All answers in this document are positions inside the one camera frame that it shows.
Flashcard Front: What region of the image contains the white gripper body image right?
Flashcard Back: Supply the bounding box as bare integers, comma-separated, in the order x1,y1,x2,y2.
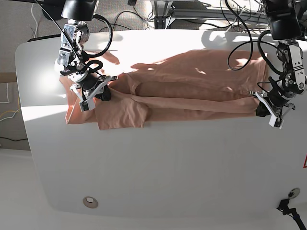
250,90,295,119

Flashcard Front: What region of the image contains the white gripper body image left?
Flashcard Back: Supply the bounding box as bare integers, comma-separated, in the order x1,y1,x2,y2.
70,75,118,101

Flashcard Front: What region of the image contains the salmon pink T-shirt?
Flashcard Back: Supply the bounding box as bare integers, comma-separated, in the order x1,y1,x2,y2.
60,49,268,130

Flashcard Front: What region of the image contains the red warning triangle sticker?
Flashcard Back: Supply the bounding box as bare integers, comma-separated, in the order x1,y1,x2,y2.
303,155,307,168

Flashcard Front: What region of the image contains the round metal table grommet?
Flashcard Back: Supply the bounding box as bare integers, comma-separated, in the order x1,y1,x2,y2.
288,187,300,199

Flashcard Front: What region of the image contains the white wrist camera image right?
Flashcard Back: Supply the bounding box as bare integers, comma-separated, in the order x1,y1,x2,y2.
269,115,283,129

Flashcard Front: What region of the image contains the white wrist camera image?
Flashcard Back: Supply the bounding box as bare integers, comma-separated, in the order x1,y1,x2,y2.
79,98,95,112
269,115,283,129

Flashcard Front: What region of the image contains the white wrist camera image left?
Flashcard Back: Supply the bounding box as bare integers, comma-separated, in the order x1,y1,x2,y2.
79,98,95,112

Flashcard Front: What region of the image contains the white cable on floor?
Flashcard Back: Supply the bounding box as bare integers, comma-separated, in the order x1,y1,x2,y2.
0,82,11,104

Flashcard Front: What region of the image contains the black clamp with blue cable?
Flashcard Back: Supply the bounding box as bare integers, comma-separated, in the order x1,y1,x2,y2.
276,199,307,230

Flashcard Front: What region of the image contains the aluminium frame rail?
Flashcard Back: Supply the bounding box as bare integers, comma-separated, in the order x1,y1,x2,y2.
150,0,267,31

